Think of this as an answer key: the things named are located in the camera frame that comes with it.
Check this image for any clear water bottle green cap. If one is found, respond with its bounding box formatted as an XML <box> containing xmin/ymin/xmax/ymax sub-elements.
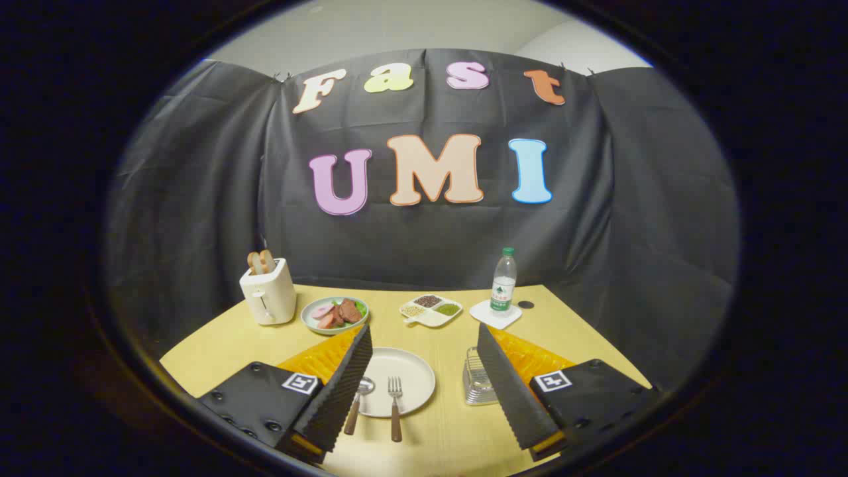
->
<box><xmin>490</xmin><ymin>247</ymin><xmax>517</xmax><ymax>313</ymax></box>

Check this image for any white toaster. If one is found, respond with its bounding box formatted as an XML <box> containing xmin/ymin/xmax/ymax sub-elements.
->
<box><xmin>239</xmin><ymin>258</ymin><xmax>297</xmax><ymax>326</ymax></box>

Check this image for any clear glass cup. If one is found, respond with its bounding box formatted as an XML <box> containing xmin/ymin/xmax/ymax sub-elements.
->
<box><xmin>462</xmin><ymin>346</ymin><xmax>499</xmax><ymax>406</ymax></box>

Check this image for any white divided condiment dish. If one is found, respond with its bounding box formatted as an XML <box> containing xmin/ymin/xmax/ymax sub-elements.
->
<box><xmin>399</xmin><ymin>294</ymin><xmax>463</xmax><ymax>329</ymax></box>

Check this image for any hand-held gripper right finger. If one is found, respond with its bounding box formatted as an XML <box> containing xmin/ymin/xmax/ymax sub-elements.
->
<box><xmin>477</xmin><ymin>323</ymin><xmax>662</xmax><ymax>462</ymax></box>

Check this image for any green plate of food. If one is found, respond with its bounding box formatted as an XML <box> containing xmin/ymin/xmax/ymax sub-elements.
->
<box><xmin>301</xmin><ymin>295</ymin><xmax>370</xmax><ymax>335</ymax></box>

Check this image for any white round plate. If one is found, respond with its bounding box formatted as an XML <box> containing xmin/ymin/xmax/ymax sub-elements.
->
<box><xmin>358</xmin><ymin>347</ymin><xmax>437</xmax><ymax>419</ymax></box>

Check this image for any black backdrop cloth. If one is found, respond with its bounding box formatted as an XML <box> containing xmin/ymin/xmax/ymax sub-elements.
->
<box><xmin>106</xmin><ymin>48</ymin><xmax>740</xmax><ymax>392</ymax></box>

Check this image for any wooden handled spoon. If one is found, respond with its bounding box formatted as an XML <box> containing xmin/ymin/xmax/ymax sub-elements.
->
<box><xmin>343</xmin><ymin>376</ymin><xmax>376</xmax><ymax>436</ymax></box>

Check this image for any wooden handled fork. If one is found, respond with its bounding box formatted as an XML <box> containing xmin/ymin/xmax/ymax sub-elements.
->
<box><xmin>388</xmin><ymin>376</ymin><xmax>404</xmax><ymax>443</ymax></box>

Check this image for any white square coaster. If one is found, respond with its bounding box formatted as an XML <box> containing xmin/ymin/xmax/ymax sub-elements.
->
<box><xmin>469</xmin><ymin>299</ymin><xmax>523</xmax><ymax>330</ymax></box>

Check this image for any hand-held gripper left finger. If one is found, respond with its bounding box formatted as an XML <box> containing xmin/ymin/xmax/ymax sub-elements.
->
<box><xmin>198</xmin><ymin>323</ymin><xmax>374</xmax><ymax>464</ymax></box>

